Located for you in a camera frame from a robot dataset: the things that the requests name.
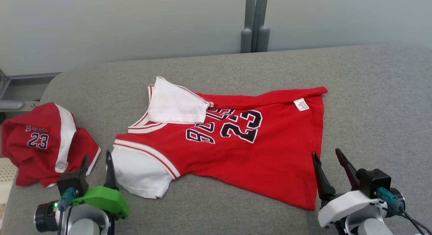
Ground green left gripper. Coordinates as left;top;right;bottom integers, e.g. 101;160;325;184
71;150;130;219

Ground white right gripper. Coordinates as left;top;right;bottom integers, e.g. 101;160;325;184
312;148;380;228

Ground red basketball shorts white stripe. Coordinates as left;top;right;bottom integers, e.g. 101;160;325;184
1;102;101;188

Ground red jersey shirt white sleeves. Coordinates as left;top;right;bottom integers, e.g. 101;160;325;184
111;76;328;211

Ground cream perforated laundry basket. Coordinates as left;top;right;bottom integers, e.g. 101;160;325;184
0;157;18;219

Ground left cable with teal connector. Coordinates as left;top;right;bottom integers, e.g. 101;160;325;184
57;187;78;235

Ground cable with teal connector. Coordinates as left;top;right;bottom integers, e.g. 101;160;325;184
57;187;78;235
376;187;432;235

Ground right cable with teal connector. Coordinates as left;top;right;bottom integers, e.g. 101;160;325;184
376;187;432;235

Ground grey metal frame with brackets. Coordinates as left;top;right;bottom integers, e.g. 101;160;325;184
0;70;42;111

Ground grey metal double post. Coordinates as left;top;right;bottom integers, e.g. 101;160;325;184
240;0;271;53

